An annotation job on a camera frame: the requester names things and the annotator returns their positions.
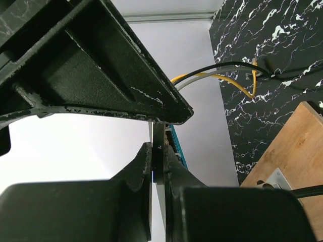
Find dark grey network switch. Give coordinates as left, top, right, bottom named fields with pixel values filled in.
left=165, top=124, right=188, bottom=169

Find metal bracket stand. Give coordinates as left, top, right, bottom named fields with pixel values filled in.
left=257, top=168, right=292, bottom=191

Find black fibre cable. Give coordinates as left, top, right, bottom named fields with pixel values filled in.
left=290, top=185, right=323, bottom=200

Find yellow ethernet cable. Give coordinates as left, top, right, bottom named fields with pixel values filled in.
left=171, top=57, right=261, bottom=99

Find grey ethernet cable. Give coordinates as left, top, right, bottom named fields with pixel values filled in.
left=176, top=66, right=253, bottom=91

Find left aluminium frame post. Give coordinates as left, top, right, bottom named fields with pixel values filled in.
left=123, top=11, right=217, bottom=23

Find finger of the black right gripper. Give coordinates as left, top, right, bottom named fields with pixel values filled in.
left=1, top=1, right=193, bottom=125

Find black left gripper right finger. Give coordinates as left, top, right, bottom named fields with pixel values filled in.
left=164, top=147, right=316, bottom=241

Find wooden board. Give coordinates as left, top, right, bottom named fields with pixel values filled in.
left=239, top=101, right=323, bottom=240

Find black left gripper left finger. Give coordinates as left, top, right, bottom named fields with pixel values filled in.
left=1, top=143, right=152, bottom=241

